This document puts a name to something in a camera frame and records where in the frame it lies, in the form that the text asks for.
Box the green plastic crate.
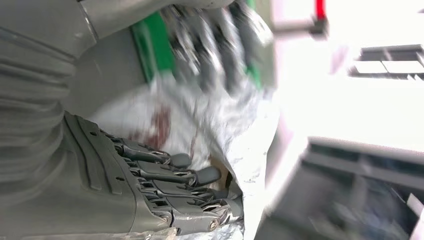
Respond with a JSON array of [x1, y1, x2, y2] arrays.
[[130, 11, 263, 88]]

